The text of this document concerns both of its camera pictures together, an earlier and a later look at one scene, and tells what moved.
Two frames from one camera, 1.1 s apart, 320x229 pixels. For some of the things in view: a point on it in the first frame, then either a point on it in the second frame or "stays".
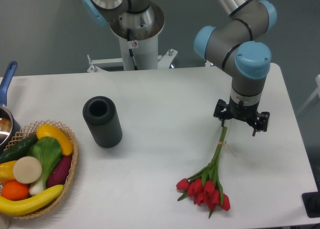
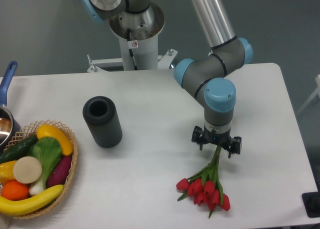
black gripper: (249, 114) to (201, 137)
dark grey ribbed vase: (100, 114) stays
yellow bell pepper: (6, 171) stays
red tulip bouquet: (204, 187) stays
